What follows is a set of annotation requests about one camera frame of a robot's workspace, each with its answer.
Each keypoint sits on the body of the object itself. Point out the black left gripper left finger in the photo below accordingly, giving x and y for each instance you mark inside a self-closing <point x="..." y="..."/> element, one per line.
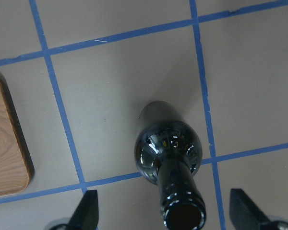
<point x="85" y="217"/>

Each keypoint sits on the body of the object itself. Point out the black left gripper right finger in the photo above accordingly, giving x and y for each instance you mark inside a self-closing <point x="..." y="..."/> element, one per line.
<point x="245" y="214"/>

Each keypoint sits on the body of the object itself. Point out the dark wine bottle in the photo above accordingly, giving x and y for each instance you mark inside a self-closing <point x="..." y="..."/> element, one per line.
<point x="168" y="153"/>

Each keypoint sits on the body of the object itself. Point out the wooden tray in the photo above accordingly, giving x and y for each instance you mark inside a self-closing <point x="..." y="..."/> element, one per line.
<point x="16" y="166"/>

